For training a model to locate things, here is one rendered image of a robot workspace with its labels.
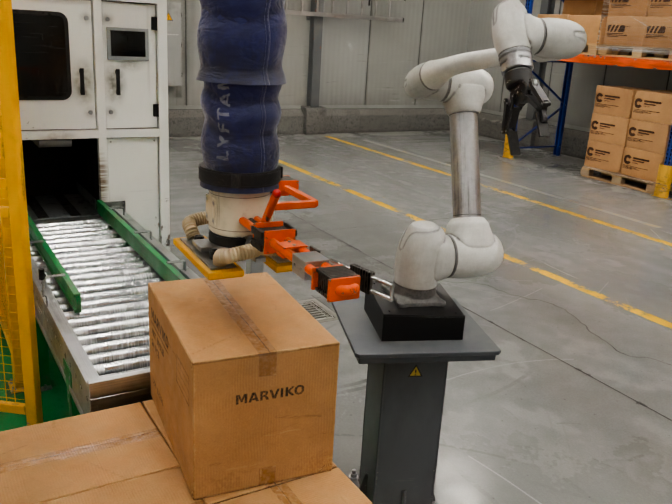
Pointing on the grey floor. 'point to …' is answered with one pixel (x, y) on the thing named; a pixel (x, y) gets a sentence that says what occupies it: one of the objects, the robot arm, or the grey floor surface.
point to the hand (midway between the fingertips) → (528, 142)
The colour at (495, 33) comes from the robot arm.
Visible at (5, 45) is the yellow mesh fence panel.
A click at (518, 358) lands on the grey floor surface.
